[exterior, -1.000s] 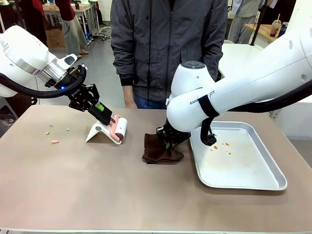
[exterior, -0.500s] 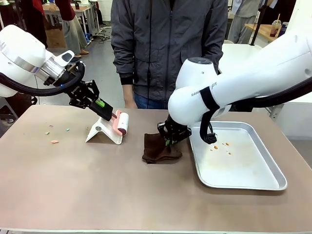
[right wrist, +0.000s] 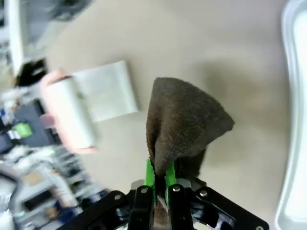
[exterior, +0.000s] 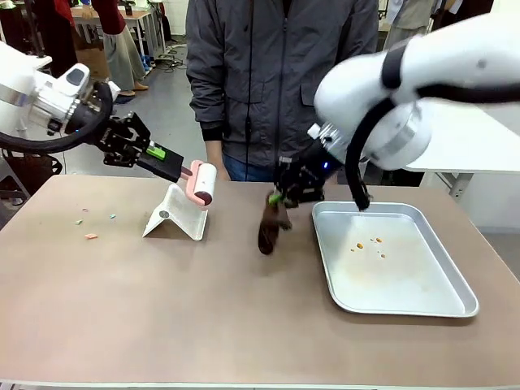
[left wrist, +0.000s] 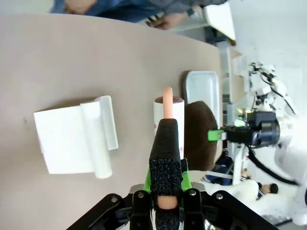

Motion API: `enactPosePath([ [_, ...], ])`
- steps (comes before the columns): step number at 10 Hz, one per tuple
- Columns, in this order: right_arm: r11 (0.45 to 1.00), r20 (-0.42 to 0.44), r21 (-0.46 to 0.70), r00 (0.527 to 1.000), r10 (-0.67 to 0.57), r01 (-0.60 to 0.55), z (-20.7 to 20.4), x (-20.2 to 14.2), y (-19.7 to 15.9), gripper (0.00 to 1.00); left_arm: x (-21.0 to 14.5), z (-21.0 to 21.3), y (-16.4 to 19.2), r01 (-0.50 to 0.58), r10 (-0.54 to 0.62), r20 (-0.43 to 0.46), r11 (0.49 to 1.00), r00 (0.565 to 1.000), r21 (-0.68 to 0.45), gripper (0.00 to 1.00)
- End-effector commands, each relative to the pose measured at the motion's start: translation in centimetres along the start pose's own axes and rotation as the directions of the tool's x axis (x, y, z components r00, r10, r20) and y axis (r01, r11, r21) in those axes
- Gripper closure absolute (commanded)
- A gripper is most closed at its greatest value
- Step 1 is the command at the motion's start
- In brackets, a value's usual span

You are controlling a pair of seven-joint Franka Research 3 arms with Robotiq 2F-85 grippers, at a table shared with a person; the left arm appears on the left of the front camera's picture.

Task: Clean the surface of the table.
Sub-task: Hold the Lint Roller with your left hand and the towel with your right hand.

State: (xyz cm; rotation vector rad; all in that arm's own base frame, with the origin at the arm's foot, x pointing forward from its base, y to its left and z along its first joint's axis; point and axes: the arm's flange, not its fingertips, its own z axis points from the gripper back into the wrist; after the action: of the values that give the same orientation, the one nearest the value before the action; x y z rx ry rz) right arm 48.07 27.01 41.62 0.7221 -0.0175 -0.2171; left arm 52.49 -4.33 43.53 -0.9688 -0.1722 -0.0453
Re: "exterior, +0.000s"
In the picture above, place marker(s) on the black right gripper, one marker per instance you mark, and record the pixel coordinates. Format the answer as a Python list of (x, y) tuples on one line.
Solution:
[(304, 178)]

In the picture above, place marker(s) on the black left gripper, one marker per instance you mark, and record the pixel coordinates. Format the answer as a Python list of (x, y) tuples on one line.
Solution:
[(122, 140)]

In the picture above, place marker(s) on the black grip block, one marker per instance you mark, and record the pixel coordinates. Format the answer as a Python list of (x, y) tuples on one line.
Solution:
[(164, 167)]

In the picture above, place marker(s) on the brown cloth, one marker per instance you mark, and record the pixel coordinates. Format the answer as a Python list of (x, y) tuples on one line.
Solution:
[(270, 231)]

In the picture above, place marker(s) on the pink white lint roller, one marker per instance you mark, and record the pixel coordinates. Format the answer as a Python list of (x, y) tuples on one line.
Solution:
[(201, 180)]

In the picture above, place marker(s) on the person's right forearm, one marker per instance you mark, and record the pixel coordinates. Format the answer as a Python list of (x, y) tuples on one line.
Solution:
[(209, 109)]

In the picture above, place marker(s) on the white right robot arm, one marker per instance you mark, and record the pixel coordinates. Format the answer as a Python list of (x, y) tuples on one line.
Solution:
[(447, 61)]

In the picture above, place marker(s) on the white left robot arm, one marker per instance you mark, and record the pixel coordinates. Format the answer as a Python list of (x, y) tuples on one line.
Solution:
[(24, 87)]

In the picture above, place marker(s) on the person's right hand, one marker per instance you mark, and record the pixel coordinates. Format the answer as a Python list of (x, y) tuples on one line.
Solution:
[(216, 162)]

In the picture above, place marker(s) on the blue jeans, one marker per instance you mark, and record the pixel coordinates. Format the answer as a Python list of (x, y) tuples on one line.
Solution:
[(248, 168)]

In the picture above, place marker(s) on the blue floor mat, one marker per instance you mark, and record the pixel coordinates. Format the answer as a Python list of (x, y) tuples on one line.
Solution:
[(124, 100)]

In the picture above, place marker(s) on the white folded roller stand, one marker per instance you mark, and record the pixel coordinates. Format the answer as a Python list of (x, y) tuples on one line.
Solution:
[(176, 217)]

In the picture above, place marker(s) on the pink paper scrap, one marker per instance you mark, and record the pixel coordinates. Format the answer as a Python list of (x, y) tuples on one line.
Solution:
[(91, 236)]

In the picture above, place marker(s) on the cardboard box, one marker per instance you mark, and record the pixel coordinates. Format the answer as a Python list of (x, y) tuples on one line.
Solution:
[(95, 63)]

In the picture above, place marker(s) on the person in grey trousers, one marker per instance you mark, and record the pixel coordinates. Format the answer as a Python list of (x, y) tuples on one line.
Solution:
[(118, 48)]

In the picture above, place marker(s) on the silver metal tray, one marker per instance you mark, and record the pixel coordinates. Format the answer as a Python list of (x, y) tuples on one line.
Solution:
[(390, 268)]

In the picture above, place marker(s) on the person in grey jacket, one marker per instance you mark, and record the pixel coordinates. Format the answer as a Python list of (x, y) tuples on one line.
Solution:
[(276, 73)]

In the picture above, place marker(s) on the wooden background table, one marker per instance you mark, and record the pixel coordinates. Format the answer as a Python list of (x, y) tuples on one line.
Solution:
[(138, 16)]

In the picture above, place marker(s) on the small white table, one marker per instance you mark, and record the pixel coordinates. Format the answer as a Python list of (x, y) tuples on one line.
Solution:
[(42, 61)]

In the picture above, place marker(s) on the person in red and black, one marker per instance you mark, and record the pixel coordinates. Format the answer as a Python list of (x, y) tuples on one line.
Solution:
[(57, 28)]

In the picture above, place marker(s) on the large white table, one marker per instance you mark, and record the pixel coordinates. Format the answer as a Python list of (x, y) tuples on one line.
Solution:
[(467, 154)]

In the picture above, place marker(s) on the person in grey vest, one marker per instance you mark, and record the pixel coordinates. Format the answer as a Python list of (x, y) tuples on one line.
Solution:
[(410, 16)]

